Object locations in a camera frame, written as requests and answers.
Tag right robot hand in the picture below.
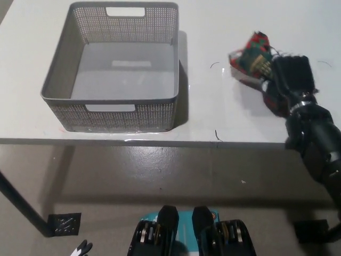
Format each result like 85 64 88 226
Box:
261 54 319 101

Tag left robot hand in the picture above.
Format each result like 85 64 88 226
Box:
69 239 93 256

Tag red green coffee bean bag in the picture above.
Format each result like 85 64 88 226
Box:
228 30 291 118

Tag black metal table leg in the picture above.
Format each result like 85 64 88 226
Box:
0 170 51 237

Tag grey perforated plastic basket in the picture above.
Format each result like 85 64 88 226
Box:
39 2 180 133

